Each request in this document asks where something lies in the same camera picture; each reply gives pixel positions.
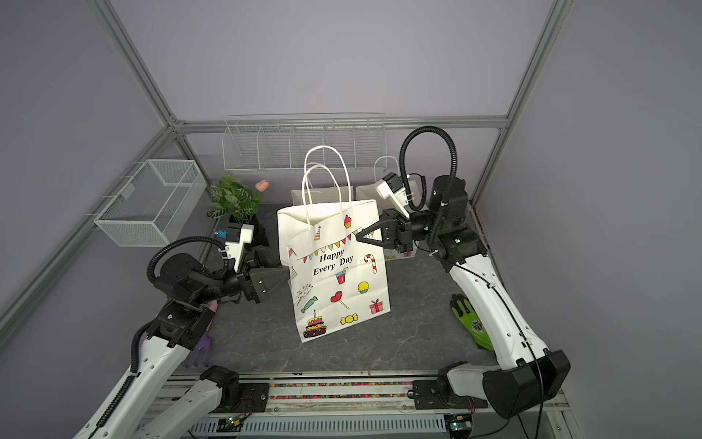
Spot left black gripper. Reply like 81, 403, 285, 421
194, 245, 294, 305

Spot white party paper bag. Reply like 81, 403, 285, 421
277, 199, 391, 342

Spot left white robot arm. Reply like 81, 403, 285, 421
76, 239, 283, 438

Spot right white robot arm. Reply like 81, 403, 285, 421
356, 173, 571, 419

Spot right rear white paper bag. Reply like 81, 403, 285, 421
355, 155, 423, 262

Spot middle white paper bag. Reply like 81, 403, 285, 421
291, 187, 353, 206

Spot green artificial plant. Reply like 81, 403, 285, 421
208, 174, 263, 223

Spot pink artificial tulip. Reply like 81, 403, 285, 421
255, 180, 271, 192

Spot purple small toy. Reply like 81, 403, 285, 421
183, 320, 214, 368

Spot green black work glove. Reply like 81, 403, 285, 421
450, 294, 494, 351

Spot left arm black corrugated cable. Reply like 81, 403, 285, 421
146, 235, 229, 286

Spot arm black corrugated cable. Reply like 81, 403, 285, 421
399, 125, 459, 248
146, 235, 229, 286

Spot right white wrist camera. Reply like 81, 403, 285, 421
374, 172, 410, 220

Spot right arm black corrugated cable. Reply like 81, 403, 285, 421
399, 125, 459, 248

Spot white wire wall shelf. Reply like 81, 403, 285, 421
221, 113, 387, 171

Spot white wire mesh basket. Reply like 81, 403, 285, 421
94, 159, 206, 248

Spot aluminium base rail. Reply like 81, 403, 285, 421
179, 365, 582, 438

